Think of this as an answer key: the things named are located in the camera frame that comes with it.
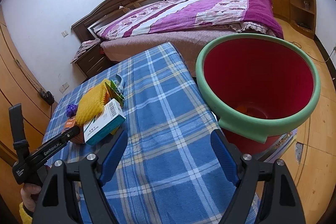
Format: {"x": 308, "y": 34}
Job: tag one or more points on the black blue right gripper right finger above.
{"x": 243, "y": 173}

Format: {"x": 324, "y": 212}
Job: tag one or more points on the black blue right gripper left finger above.
{"x": 95, "y": 171}

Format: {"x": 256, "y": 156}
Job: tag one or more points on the yellow foam fruit net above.
{"x": 92, "y": 103}

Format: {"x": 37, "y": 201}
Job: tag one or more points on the yellow sleeve forearm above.
{"x": 25, "y": 217}

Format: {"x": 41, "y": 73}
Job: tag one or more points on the left hand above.
{"x": 27, "y": 192}

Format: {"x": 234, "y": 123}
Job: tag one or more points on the orange small carton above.
{"x": 76, "y": 131}

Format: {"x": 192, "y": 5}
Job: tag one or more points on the white teal cardboard box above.
{"x": 104, "y": 124}

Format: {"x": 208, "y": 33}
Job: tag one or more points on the purple small object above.
{"x": 71, "y": 110}

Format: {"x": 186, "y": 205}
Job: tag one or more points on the blue plaid tablecloth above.
{"x": 168, "y": 172}

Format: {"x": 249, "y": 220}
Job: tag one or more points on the green snack wrapper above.
{"x": 114, "y": 92}

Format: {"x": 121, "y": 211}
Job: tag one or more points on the red bin with green rim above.
{"x": 259, "y": 87}

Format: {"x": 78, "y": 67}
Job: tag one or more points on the wooden wardrobe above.
{"x": 17, "y": 87}

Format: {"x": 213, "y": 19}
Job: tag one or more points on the blue plastic clip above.
{"x": 120, "y": 83}

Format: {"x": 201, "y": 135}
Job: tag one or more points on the dark wooden nightstand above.
{"x": 93, "y": 61}

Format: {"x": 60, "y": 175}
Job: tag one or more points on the cloth on nightstand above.
{"x": 85, "y": 46}

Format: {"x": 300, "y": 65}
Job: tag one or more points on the wooden bed with headboard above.
{"x": 189, "y": 43}

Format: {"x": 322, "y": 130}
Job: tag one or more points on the purple floral quilt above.
{"x": 186, "y": 15}

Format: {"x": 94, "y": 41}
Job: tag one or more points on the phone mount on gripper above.
{"x": 20, "y": 142}

